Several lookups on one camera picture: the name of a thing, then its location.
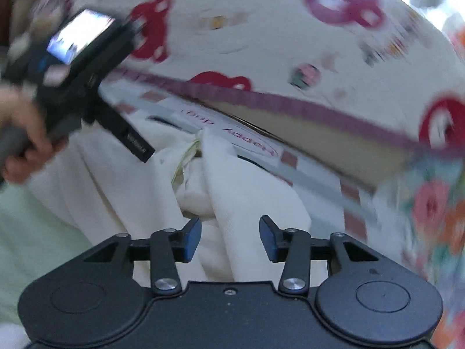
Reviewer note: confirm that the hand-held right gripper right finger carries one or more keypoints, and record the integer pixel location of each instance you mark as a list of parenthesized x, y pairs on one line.
[(267, 240)]

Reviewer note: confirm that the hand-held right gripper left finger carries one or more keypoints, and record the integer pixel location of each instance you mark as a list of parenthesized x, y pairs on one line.
[(192, 240)]

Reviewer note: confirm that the white baby garment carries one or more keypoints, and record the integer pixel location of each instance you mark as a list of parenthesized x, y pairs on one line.
[(236, 189)]

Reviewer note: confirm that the person's left hand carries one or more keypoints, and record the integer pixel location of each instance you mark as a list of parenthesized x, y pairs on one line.
[(36, 123)]

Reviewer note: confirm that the light green blanket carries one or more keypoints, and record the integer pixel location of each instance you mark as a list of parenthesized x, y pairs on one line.
[(32, 243)]

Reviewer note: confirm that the floral quilt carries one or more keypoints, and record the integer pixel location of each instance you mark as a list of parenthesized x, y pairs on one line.
[(432, 203)]

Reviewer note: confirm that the white red bear print quilt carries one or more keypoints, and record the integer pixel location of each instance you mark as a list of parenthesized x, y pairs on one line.
[(272, 43)]

